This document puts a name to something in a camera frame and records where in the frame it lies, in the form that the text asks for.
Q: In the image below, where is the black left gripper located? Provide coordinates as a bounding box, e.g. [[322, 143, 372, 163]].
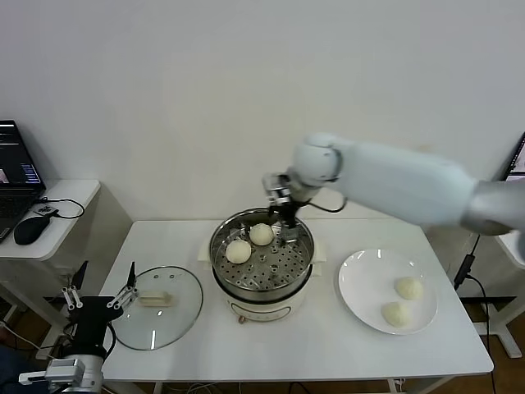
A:
[[61, 260, 139, 350]]

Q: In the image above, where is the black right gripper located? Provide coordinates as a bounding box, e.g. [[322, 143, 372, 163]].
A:
[[268, 176, 307, 230]]

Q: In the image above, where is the white steamed baozi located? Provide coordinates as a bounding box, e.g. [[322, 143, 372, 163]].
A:
[[225, 240, 253, 264], [249, 223, 275, 246], [394, 277, 424, 301], [381, 302, 411, 328]]

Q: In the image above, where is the round glass pot lid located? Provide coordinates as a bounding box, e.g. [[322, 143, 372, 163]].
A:
[[111, 265, 204, 351]]

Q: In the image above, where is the stainless steel steamer basket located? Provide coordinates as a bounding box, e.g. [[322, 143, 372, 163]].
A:
[[208, 208, 316, 295]]

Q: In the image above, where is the black computer mouse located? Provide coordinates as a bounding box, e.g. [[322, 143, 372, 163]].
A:
[[13, 216, 53, 246]]

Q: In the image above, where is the white round plate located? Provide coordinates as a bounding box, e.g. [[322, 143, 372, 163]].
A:
[[338, 248, 438, 336]]

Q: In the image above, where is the black laptop with dark screen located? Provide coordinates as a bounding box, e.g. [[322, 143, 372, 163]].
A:
[[0, 119, 47, 243]]

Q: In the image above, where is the white side table with label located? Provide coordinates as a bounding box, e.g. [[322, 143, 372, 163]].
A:
[[475, 231, 525, 359]]

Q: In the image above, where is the black laptop with pink screen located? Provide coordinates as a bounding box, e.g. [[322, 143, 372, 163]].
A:
[[500, 131, 525, 184]]

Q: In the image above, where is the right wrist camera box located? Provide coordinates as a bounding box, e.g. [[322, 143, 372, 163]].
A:
[[262, 172, 290, 205]]

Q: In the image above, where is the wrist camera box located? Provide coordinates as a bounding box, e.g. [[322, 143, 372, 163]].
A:
[[262, 172, 290, 205], [19, 358, 89, 387]]

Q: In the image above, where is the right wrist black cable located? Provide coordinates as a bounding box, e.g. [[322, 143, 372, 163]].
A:
[[305, 192, 349, 213]]

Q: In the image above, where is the left wrist cable bundle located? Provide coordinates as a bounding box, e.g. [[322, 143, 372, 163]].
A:
[[63, 318, 118, 362]]

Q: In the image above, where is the thin black hub cable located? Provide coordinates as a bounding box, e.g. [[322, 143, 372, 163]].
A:
[[39, 198, 85, 221]]

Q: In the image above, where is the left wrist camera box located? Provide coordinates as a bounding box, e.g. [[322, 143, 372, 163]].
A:
[[19, 358, 89, 387]]

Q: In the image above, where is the black power adapter cable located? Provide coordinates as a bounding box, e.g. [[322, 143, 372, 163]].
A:
[[453, 233, 500, 341]]

